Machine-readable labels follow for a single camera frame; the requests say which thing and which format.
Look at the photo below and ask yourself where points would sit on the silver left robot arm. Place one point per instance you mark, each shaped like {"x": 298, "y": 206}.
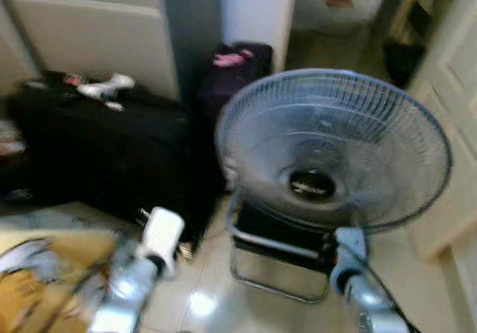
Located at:
{"x": 127, "y": 296}

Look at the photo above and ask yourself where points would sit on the white panel door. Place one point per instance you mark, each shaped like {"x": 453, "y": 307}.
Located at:
{"x": 447, "y": 124}

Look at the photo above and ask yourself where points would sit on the black bag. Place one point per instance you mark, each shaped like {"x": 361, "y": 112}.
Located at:
{"x": 402, "y": 61}

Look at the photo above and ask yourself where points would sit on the grey electric fan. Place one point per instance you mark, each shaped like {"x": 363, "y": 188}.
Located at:
{"x": 328, "y": 147}

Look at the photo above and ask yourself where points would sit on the white appliance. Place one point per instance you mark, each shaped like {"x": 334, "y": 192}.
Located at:
{"x": 350, "y": 13}

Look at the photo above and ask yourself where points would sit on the black chrome tube stand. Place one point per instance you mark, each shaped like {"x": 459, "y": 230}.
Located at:
{"x": 276, "y": 232}

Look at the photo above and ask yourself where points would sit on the dark purple bag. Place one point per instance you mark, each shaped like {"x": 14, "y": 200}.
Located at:
{"x": 231, "y": 87}

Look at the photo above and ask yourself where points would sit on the pink item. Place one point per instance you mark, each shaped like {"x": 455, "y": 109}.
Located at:
{"x": 232, "y": 58}

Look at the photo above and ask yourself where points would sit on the black suitcase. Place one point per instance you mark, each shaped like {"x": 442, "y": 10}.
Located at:
{"x": 104, "y": 154}

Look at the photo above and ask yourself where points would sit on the small white object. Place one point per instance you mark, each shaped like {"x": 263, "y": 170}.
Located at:
{"x": 104, "y": 87}

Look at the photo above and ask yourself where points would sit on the beige wardrobe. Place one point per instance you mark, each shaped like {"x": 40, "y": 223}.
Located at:
{"x": 97, "y": 42}

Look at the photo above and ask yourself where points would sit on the small red item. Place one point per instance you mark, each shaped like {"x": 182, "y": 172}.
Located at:
{"x": 72, "y": 80}

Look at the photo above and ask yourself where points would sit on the yellow cartoon egg blanket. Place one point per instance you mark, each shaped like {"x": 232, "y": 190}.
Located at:
{"x": 30, "y": 296}

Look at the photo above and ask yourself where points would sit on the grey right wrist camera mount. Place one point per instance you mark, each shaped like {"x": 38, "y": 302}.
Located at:
{"x": 350, "y": 245}

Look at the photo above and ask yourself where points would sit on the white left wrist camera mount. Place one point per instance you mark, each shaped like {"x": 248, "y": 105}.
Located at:
{"x": 162, "y": 232}

